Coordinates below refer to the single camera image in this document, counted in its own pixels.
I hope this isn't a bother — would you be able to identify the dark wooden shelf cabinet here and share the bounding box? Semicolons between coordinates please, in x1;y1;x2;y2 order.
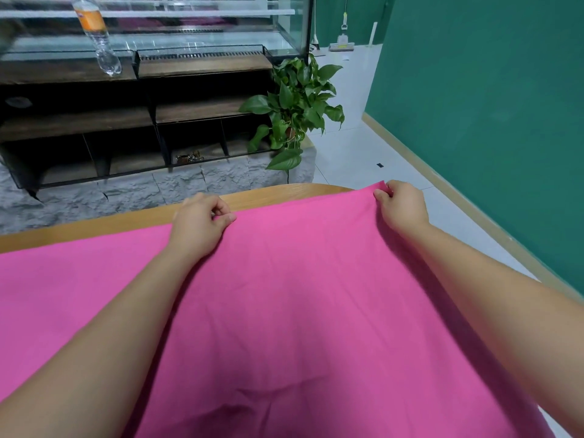
0;48;316;192

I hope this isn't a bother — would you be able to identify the person's left forearm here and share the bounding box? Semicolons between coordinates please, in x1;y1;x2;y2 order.
0;249;193;438

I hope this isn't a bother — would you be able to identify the green potted plant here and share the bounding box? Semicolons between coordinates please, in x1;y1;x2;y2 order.
238;54;346;172

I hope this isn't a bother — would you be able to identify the person's left hand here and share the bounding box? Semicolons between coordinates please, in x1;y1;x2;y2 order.
166;192;238;266

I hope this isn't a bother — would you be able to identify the person's right forearm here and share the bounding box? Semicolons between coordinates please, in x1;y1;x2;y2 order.
406;225;584;438

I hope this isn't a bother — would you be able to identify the clear bottle with orange label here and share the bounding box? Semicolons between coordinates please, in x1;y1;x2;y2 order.
70;0;122;77

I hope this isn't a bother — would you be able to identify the white mop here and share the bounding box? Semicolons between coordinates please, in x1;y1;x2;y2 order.
328;12;356;53

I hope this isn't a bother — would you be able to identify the person's right hand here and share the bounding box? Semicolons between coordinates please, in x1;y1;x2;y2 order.
373;179;431;241

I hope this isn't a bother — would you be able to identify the pile of pink cloths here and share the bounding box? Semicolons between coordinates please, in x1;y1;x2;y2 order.
0;182;555;438

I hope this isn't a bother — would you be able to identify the glass display case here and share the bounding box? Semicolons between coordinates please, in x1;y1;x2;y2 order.
0;0;316;64

